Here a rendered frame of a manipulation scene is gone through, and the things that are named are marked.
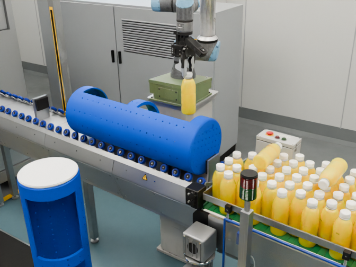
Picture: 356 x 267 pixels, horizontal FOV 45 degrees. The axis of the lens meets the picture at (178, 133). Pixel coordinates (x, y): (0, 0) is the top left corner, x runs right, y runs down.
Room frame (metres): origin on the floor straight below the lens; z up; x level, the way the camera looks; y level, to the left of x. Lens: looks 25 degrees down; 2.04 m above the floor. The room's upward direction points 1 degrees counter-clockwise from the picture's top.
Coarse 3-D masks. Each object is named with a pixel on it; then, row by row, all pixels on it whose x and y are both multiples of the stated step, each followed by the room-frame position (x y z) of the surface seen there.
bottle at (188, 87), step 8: (184, 80) 1.94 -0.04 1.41; (192, 80) 1.94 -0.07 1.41; (184, 88) 1.92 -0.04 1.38; (192, 88) 1.92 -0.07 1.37; (184, 96) 1.92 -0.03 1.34; (192, 96) 1.92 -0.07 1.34; (184, 104) 1.92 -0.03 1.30; (192, 104) 1.92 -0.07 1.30; (184, 112) 1.92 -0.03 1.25; (192, 112) 1.92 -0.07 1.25
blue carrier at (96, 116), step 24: (72, 96) 2.32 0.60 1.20; (96, 96) 2.25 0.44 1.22; (72, 120) 2.26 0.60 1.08; (96, 120) 2.14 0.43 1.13; (120, 120) 2.05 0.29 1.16; (144, 120) 1.98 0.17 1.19; (168, 120) 1.92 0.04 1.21; (192, 120) 1.88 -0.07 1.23; (216, 120) 1.95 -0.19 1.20; (120, 144) 2.05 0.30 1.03; (144, 144) 1.93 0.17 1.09; (168, 144) 1.84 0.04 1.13; (192, 144) 1.78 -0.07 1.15; (216, 144) 1.94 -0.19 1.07; (192, 168) 1.78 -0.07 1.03
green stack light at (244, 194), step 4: (240, 188) 1.33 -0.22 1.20; (256, 188) 1.32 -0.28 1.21; (240, 192) 1.32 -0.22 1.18; (244, 192) 1.31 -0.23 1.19; (248, 192) 1.30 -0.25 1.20; (252, 192) 1.30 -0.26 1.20; (256, 192) 1.32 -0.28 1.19; (240, 196) 1.32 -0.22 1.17; (244, 196) 1.31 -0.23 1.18; (248, 196) 1.30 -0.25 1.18; (252, 196) 1.30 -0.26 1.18; (256, 196) 1.32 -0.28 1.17; (244, 200) 1.31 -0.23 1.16; (248, 200) 1.30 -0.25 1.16; (252, 200) 1.30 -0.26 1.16
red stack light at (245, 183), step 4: (240, 176) 1.33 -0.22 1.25; (240, 180) 1.33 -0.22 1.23; (244, 180) 1.31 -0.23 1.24; (248, 180) 1.30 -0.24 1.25; (252, 180) 1.30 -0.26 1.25; (256, 180) 1.31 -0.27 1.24; (240, 184) 1.33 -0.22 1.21; (244, 184) 1.31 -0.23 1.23; (248, 184) 1.30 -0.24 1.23; (252, 184) 1.30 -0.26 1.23; (256, 184) 1.31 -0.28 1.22; (244, 188) 1.31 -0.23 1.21; (248, 188) 1.30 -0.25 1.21; (252, 188) 1.30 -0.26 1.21
